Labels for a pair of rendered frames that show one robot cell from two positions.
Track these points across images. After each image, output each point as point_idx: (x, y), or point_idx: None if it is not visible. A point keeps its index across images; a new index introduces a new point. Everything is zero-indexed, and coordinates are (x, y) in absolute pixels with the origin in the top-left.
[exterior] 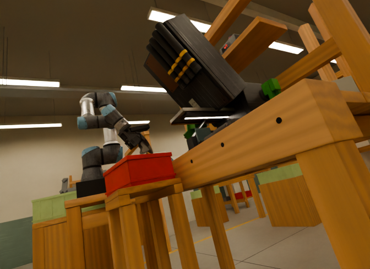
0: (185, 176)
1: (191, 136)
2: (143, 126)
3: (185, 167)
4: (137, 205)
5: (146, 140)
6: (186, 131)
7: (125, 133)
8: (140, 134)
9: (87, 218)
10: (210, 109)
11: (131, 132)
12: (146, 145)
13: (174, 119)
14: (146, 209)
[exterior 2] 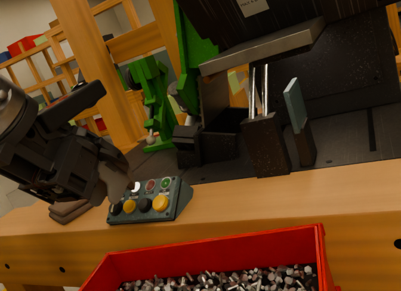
0: (338, 274)
1: (252, 109)
2: (87, 95)
3: (347, 251)
4: (5, 284)
5: (121, 157)
6: (184, 77)
7: (29, 148)
8: (91, 136)
9: None
10: (323, 25)
11: (51, 136)
12: (117, 173)
13: (233, 67)
14: (43, 285)
